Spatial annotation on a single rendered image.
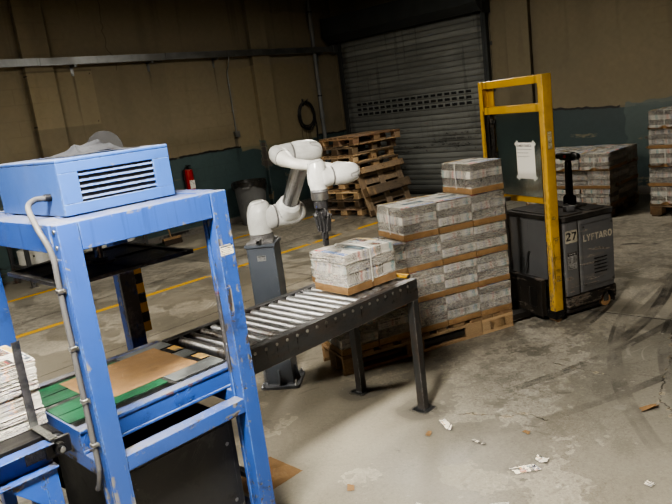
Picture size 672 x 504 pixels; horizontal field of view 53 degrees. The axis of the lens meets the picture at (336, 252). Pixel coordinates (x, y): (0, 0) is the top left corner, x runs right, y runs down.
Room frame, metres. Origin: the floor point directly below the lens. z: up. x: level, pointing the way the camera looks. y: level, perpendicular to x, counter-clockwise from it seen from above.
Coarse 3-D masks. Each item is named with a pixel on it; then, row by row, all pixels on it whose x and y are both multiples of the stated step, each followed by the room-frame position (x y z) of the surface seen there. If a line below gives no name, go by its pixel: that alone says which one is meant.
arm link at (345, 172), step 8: (280, 152) 3.85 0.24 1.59; (288, 152) 3.85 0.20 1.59; (280, 160) 3.82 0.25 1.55; (288, 160) 3.75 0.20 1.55; (296, 160) 3.72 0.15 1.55; (304, 160) 3.70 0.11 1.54; (296, 168) 3.72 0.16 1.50; (304, 168) 3.69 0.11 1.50; (336, 168) 3.46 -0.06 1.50; (344, 168) 3.46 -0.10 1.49; (352, 168) 3.48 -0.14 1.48; (336, 176) 3.44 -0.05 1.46; (344, 176) 3.45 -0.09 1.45; (352, 176) 3.48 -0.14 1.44; (336, 184) 3.48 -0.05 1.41
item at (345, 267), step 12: (312, 252) 3.69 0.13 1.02; (324, 252) 3.62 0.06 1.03; (336, 252) 3.58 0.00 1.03; (348, 252) 3.55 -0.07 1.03; (360, 252) 3.56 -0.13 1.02; (324, 264) 3.63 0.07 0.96; (336, 264) 3.55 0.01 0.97; (348, 264) 3.50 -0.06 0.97; (360, 264) 3.56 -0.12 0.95; (324, 276) 3.64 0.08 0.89; (336, 276) 3.56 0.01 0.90; (348, 276) 3.50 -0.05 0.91; (360, 276) 3.55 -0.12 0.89
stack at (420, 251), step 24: (432, 240) 4.64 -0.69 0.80; (456, 240) 4.71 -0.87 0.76; (312, 264) 4.63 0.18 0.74; (408, 264) 4.55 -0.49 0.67; (456, 264) 4.70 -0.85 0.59; (432, 288) 4.62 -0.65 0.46; (432, 312) 4.60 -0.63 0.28; (456, 312) 4.69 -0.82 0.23; (360, 336) 4.38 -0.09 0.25; (384, 336) 4.44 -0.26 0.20; (432, 336) 4.60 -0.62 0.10; (336, 360) 4.44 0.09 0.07; (384, 360) 4.45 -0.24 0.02
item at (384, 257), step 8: (352, 240) 3.85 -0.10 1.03; (360, 240) 3.82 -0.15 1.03; (368, 240) 3.79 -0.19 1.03; (376, 240) 3.77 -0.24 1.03; (384, 240) 3.75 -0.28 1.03; (376, 248) 3.63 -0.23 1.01; (384, 248) 3.67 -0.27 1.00; (392, 248) 3.71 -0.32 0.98; (376, 256) 3.63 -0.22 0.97; (384, 256) 3.67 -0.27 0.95; (392, 256) 3.71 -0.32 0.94; (376, 264) 3.63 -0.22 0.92; (384, 264) 3.67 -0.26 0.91; (392, 264) 3.71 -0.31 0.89; (376, 272) 3.63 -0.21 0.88; (384, 272) 3.67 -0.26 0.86
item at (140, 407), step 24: (120, 360) 2.92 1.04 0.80; (216, 360) 2.76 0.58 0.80; (48, 384) 2.74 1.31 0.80; (168, 384) 2.57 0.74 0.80; (192, 384) 2.56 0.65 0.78; (216, 384) 2.65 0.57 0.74; (48, 408) 2.47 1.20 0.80; (72, 408) 2.43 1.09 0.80; (120, 408) 2.39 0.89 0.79; (144, 408) 2.41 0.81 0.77; (168, 408) 2.48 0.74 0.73; (72, 432) 2.28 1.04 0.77
